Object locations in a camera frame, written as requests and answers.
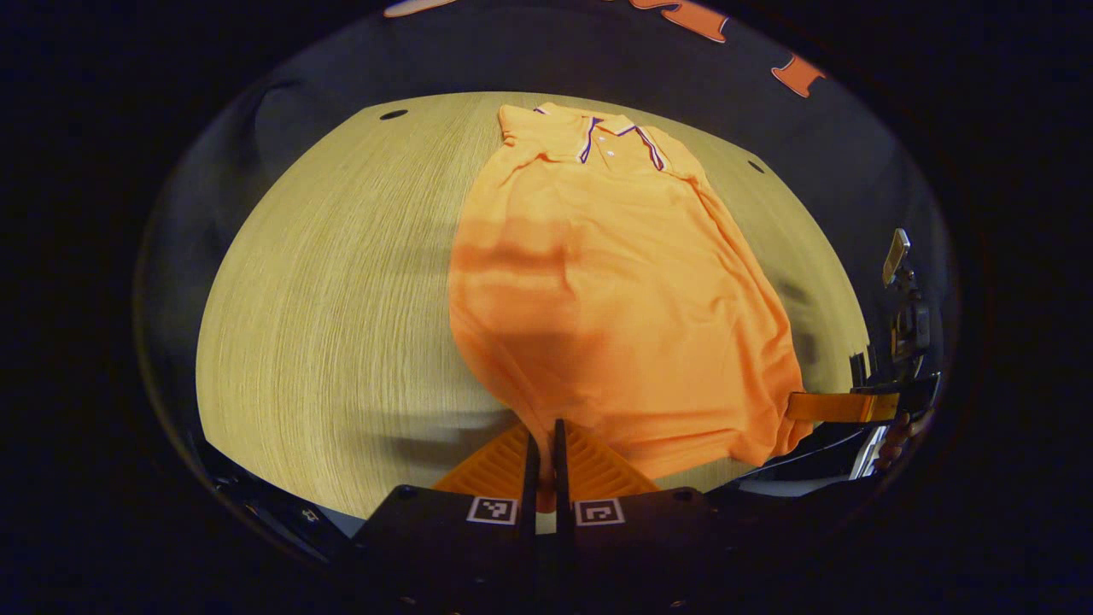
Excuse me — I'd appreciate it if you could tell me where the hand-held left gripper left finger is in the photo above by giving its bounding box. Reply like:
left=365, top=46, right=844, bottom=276
left=350, top=419, right=541, bottom=612

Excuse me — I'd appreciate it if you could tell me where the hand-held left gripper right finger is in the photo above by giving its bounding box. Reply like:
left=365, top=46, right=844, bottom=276
left=553, top=419, right=727, bottom=612

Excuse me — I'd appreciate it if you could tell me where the orange collared T-shirt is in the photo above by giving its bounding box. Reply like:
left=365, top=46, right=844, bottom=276
left=448, top=102, right=814, bottom=513

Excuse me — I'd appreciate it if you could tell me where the black backdrop cloth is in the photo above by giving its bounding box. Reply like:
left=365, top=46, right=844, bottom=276
left=137, top=0, right=961, bottom=411

